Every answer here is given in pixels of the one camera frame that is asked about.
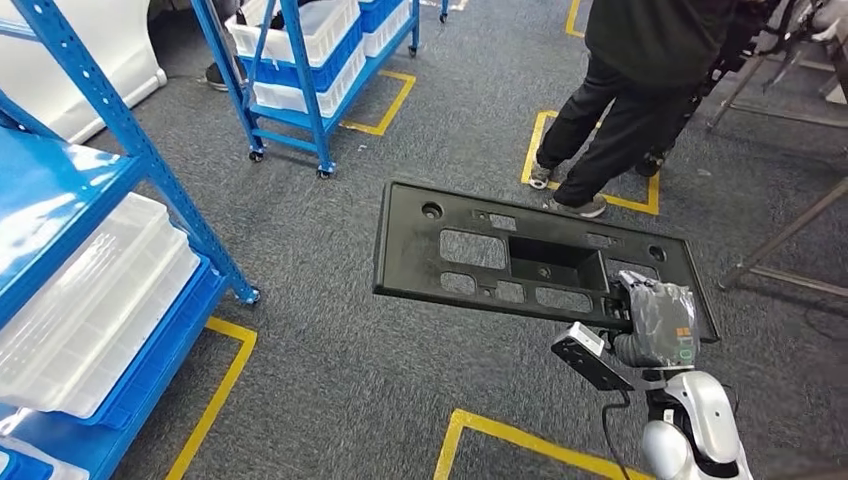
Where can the person's foot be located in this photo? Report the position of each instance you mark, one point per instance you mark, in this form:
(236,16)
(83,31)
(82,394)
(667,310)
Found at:
(218,78)

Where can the person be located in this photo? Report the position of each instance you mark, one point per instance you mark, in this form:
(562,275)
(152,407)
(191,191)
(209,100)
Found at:
(629,119)

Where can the blue wheeled cart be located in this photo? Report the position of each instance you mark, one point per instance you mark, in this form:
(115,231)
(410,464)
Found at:
(305,79)

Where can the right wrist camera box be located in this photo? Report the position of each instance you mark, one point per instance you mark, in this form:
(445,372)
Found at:
(590,358)

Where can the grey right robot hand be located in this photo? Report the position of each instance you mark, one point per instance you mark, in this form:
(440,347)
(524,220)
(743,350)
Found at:
(662,324)

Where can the yellow floor tape marking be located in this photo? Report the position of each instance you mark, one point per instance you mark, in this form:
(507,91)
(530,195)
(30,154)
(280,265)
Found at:
(364,128)
(654,199)
(220,391)

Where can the black plastic car part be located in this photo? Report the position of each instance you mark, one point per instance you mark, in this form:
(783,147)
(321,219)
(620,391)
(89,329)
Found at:
(404,265)

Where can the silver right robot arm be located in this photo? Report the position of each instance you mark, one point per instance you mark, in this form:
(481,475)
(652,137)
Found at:
(702,411)

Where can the white car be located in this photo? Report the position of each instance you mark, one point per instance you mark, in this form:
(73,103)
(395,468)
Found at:
(112,40)

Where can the grey metal frame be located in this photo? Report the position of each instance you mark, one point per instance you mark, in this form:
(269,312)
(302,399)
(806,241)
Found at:
(782,114)
(795,225)

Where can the blue metal shelf rack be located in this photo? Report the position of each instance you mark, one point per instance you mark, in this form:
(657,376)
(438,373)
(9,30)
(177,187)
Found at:
(60,199)

